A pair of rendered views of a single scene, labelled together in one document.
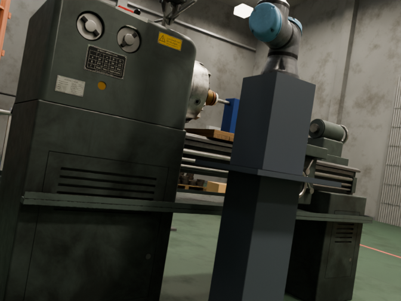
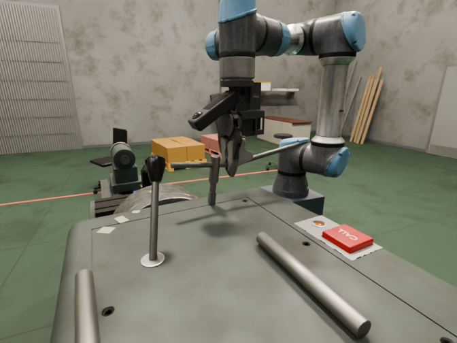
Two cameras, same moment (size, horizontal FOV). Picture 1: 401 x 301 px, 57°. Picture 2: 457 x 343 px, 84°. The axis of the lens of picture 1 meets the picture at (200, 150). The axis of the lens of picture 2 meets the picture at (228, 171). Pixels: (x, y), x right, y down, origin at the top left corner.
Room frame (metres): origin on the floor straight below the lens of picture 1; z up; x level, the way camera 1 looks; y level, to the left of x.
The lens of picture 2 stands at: (1.54, 0.79, 1.50)
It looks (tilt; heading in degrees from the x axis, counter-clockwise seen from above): 17 degrees down; 278
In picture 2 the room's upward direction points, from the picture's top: straight up
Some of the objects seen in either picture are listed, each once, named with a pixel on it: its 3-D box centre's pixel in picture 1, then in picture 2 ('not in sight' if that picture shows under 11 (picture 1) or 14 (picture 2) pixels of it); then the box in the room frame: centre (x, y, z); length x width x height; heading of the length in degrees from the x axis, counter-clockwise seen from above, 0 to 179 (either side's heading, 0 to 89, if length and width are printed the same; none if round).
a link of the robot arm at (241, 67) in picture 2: not in sight; (236, 70); (1.61, 0.22, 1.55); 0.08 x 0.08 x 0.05
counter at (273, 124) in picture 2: not in sight; (281, 130); (1.06, -7.55, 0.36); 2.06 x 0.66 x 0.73; 120
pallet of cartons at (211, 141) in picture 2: not in sight; (222, 144); (2.67, -5.74, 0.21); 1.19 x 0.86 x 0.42; 124
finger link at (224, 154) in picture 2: (175, 15); (234, 154); (1.62, 0.20, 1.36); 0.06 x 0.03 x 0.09; 35
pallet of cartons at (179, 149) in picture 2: not in sight; (177, 152); (3.51, -4.61, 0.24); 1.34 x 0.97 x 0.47; 124
